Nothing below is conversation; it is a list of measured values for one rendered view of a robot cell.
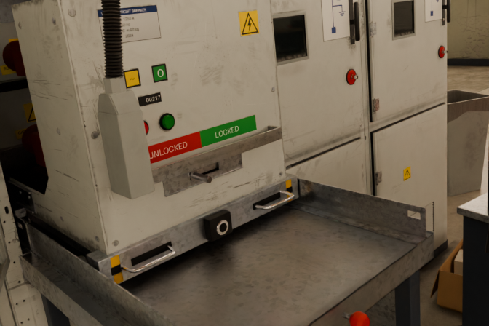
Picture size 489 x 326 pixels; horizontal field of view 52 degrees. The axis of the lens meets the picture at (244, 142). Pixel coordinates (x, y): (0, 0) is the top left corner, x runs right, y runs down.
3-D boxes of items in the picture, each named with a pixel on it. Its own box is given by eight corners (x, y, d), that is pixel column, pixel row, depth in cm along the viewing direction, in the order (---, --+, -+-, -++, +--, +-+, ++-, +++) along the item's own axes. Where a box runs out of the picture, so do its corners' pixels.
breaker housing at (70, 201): (287, 182, 124) (270, -21, 111) (107, 263, 92) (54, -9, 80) (172, 154, 161) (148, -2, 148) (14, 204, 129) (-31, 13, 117)
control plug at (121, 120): (156, 191, 85) (140, 89, 80) (131, 201, 82) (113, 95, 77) (133, 183, 90) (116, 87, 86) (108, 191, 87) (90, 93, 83)
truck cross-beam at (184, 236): (298, 197, 126) (297, 175, 124) (103, 291, 91) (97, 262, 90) (284, 193, 129) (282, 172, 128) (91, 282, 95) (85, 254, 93)
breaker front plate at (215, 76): (289, 183, 123) (271, -18, 111) (112, 263, 92) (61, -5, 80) (285, 183, 124) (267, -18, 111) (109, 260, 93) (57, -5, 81)
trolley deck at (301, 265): (434, 257, 105) (434, 231, 104) (202, 442, 66) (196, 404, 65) (227, 193, 155) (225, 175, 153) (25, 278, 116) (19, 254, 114)
